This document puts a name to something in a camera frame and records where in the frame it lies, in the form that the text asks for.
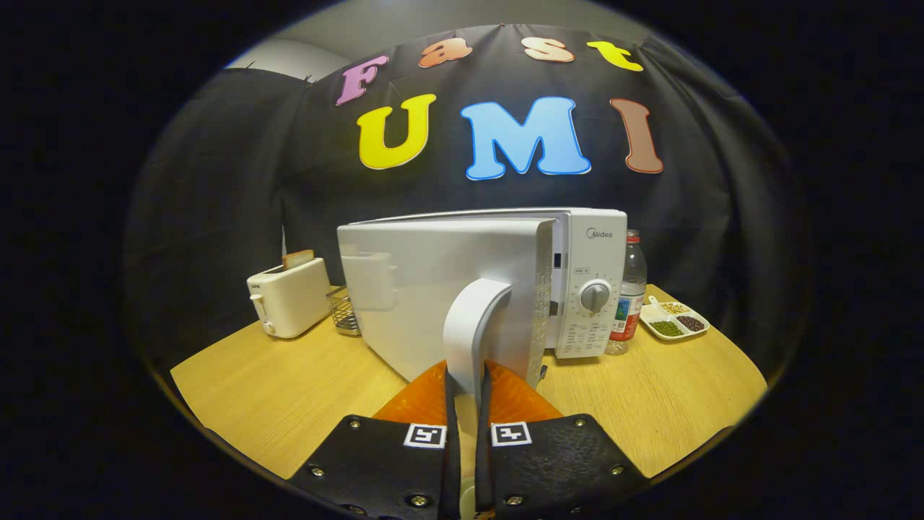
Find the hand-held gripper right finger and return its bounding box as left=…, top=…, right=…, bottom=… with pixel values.
left=476, top=361, right=650, bottom=520

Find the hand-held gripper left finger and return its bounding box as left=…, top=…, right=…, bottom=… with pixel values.
left=289, top=361, right=463, bottom=520

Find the white microwave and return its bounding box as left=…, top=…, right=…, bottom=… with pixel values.
left=336, top=208, right=629, bottom=517

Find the clear bottle red label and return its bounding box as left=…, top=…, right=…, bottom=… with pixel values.
left=605, top=230, right=648, bottom=355

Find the white toaster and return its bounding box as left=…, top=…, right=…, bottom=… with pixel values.
left=246, top=256, right=333, bottom=339

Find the white divided dish with beans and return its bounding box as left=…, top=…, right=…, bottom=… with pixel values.
left=640, top=295, right=710, bottom=342

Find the metal wire mesh holder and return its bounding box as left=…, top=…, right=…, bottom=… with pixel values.
left=326, top=287, right=362, bottom=337

